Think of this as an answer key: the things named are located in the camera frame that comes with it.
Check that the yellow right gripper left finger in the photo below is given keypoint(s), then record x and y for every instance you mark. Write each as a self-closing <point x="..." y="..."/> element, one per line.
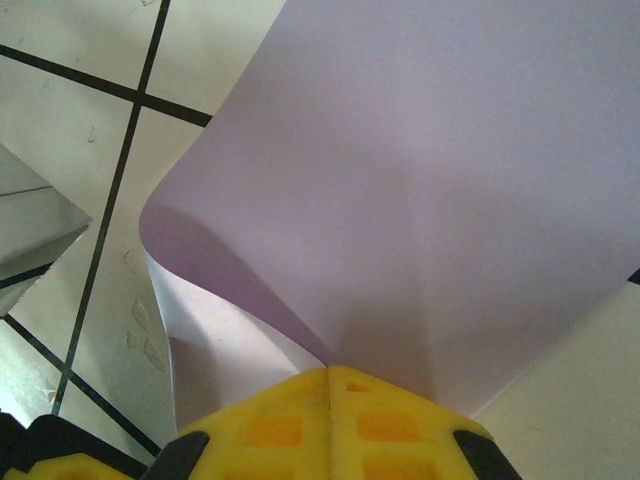
<point x="270" y="440"/>

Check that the lilac paper sheet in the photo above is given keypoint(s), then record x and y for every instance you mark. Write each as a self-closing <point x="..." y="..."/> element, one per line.
<point x="400" y="175"/>

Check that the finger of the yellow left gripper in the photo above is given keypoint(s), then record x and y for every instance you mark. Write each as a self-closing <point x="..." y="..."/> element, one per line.
<point x="60" y="460"/>

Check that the silver metal block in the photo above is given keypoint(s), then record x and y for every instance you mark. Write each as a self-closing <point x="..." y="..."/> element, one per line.
<point x="35" y="225"/>

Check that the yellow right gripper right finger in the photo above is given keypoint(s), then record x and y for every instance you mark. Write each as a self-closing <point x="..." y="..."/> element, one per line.
<point x="395" y="440"/>

